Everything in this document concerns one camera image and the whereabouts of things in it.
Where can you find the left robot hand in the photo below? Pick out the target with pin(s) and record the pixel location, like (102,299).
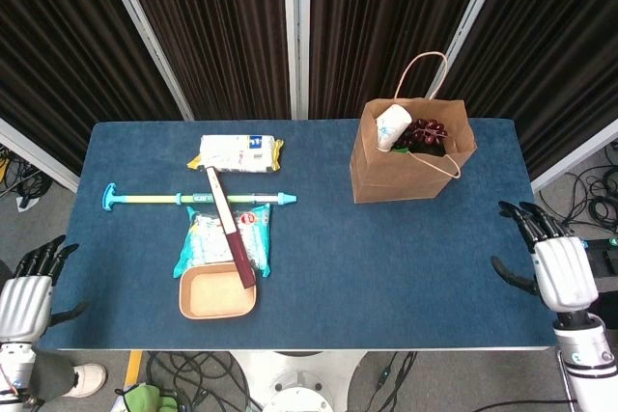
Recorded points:
(24,306)

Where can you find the white snack packet yellow ends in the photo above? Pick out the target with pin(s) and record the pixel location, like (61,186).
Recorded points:
(236,154)

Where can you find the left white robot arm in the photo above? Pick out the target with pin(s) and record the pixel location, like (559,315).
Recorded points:
(14,364)

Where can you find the white table frame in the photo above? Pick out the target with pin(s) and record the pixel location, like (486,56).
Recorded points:
(193,349)

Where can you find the dark trouser leg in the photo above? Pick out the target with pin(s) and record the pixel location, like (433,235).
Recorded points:
(48,378)

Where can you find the white sneaker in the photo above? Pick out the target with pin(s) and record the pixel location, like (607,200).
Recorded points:
(89,378)

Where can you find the blue fabric table cover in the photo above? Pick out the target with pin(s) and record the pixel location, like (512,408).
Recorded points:
(338,262)

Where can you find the teal green water pump toy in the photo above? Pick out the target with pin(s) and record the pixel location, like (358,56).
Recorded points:
(145,200)

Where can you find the white paper cup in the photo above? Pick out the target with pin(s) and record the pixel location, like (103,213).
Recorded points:
(392,125)

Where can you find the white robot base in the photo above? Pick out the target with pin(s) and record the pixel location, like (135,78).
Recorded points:
(299,383)

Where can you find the yellow floor tape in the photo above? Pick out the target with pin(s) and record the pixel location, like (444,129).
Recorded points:
(133,368)

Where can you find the brown paper food bowl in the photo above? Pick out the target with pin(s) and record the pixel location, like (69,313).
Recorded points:
(212,293)

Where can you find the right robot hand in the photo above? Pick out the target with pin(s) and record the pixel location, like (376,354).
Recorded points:
(565,272)

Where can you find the dark pleated curtain panel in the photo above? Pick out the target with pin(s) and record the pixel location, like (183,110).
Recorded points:
(72,45)
(362,21)
(217,21)
(555,45)

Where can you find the purple grape bunch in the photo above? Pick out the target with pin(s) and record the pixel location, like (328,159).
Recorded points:
(425,132)

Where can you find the teal white snack packet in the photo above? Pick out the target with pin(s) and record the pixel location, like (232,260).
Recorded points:
(205,238)

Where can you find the brown paper bag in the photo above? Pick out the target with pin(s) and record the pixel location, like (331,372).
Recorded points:
(401,180)

